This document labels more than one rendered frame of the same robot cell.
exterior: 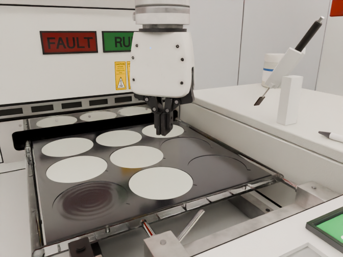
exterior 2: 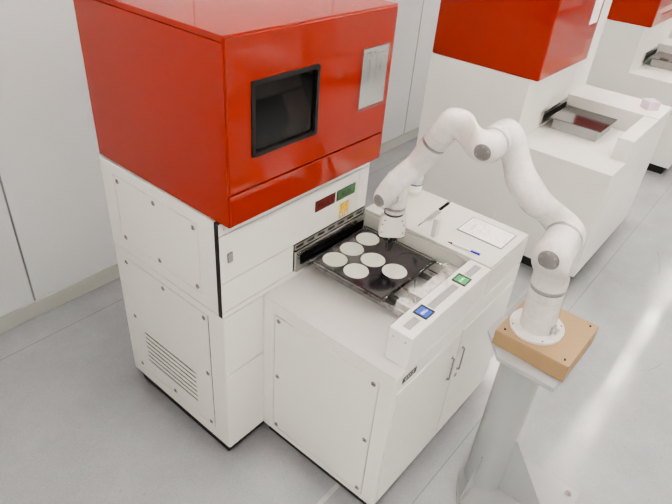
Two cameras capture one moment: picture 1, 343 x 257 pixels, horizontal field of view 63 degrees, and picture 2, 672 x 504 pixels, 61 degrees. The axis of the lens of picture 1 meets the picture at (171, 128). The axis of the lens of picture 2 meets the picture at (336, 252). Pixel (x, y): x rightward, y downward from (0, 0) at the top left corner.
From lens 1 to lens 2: 1.89 m
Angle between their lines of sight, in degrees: 27
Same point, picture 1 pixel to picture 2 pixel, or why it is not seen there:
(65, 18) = (325, 191)
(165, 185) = (397, 272)
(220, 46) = not seen: hidden behind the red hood
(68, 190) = (366, 281)
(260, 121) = (423, 235)
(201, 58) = not seen: hidden behind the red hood
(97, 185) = (373, 277)
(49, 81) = (314, 224)
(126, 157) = (369, 261)
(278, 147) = (432, 247)
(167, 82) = (396, 233)
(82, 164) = (355, 268)
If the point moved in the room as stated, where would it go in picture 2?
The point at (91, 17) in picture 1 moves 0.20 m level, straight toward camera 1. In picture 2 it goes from (334, 186) to (366, 208)
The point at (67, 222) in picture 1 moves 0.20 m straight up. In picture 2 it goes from (380, 291) to (387, 247)
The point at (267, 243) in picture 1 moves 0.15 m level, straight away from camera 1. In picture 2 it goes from (445, 285) to (439, 261)
